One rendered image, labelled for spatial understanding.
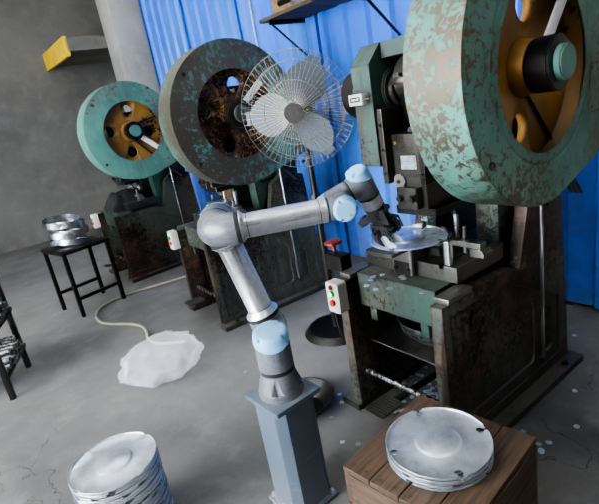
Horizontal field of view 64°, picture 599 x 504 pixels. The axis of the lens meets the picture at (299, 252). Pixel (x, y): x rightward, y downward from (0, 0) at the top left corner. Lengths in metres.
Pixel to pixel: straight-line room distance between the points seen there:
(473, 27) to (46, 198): 7.12
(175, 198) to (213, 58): 2.23
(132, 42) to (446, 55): 5.61
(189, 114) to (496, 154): 1.81
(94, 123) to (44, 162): 3.58
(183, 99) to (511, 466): 2.25
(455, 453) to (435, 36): 1.09
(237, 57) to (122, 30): 3.81
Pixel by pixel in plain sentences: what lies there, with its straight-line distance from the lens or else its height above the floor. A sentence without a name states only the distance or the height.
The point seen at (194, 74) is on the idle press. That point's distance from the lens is 2.83.
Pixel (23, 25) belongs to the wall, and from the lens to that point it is 8.11.
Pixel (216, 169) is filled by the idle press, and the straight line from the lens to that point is 2.84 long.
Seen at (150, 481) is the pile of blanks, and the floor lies 0.24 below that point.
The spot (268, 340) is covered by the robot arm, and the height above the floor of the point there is 0.67.
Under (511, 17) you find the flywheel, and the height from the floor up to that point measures 1.47.
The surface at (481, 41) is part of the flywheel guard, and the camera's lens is 1.37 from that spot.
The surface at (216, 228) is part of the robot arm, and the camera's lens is 1.42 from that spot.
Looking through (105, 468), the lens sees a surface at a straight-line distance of 1.88.
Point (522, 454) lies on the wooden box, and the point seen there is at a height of 0.35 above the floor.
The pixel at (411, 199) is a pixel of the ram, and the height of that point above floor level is 0.94.
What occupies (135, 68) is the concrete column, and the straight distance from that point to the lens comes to 6.62.
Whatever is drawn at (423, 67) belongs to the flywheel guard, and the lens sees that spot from 1.36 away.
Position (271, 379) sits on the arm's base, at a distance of 1.59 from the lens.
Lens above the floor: 1.36
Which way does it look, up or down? 18 degrees down
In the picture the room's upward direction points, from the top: 10 degrees counter-clockwise
